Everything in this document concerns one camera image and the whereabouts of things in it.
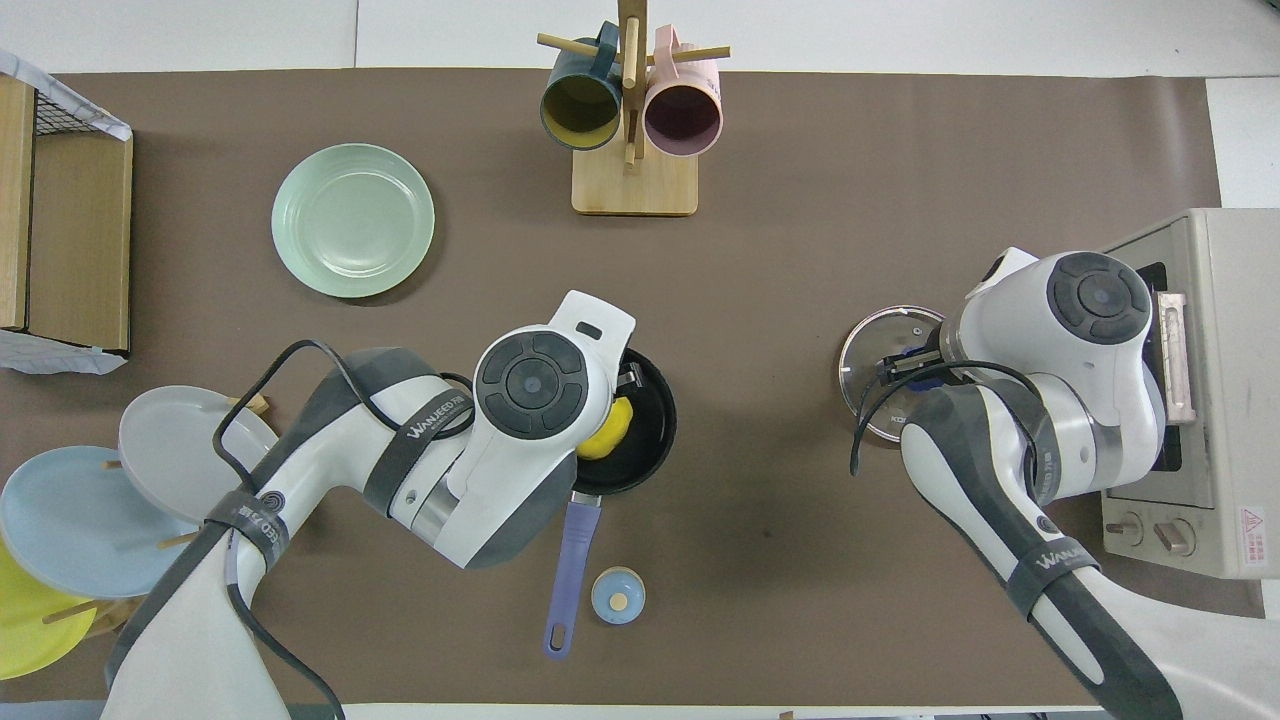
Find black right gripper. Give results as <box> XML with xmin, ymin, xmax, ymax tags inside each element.
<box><xmin>877</xmin><ymin>350</ymin><xmax>947</xmax><ymax>386</ymax></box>

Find glass lid blue knob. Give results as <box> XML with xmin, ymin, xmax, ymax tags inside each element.
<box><xmin>838</xmin><ymin>305</ymin><xmax>961</xmax><ymax>443</ymax></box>

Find mint green plate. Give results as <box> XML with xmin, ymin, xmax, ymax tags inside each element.
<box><xmin>271</xmin><ymin>143</ymin><xmax>436</xmax><ymax>299</ymax></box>

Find wooden plate rack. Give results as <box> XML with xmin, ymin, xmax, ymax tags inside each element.
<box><xmin>40</xmin><ymin>393</ymin><xmax>271</xmax><ymax>641</ymax></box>

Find grey plate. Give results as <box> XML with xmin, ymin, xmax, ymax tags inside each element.
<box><xmin>118</xmin><ymin>385</ymin><xmax>279</xmax><ymax>524</ymax></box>

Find light blue plate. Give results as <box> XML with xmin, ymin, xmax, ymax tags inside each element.
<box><xmin>0</xmin><ymin>445</ymin><xmax>201</xmax><ymax>599</ymax></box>

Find yellow plate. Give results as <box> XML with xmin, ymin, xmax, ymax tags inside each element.
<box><xmin>0</xmin><ymin>535</ymin><xmax>101</xmax><ymax>681</ymax></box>

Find wooden mug tree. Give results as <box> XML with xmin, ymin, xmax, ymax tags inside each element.
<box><xmin>537</xmin><ymin>0</ymin><xmax>731</xmax><ymax>217</ymax></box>

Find dark blue saucepan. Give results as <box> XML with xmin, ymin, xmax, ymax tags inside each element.
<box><xmin>543</xmin><ymin>347</ymin><xmax>679</xmax><ymax>659</ymax></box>

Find brown table mat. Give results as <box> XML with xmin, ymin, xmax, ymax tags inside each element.
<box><xmin>0</xmin><ymin>68</ymin><xmax>1266</xmax><ymax>706</ymax></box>

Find pink ribbed mug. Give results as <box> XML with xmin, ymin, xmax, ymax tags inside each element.
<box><xmin>643</xmin><ymin>25</ymin><xmax>723</xmax><ymax>158</ymax></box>

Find dark teal mug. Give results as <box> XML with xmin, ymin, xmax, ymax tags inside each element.
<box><xmin>540</xmin><ymin>22</ymin><xmax>623</xmax><ymax>151</ymax></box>

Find cream toaster oven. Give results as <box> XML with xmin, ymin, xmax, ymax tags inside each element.
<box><xmin>1100</xmin><ymin>208</ymin><xmax>1280</xmax><ymax>579</ymax></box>

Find dark wooden board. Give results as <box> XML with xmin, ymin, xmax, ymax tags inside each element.
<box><xmin>28</xmin><ymin>133</ymin><xmax>134</xmax><ymax>353</ymax></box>

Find wooden box with mesh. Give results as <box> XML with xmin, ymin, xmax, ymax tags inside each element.
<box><xmin>0</xmin><ymin>48</ymin><xmax>133</xmax><ymax>377</ymax></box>

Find light wooden board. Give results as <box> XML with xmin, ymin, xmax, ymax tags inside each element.
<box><xmin>0</xmin><ymin>75</ymin><xmax>38</xmax><ymax>331</ymax></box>

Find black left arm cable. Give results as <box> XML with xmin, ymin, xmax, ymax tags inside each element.
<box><xmin>210</xmin><ymin>340</ymin><xmax>476</xmax><ymax>720</ymax></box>

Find black wire basket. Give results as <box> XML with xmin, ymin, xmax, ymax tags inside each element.
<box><xmin>33</xmin><ymin>85</ymin><xmax>111</xmax><ymax>138</ymax></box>

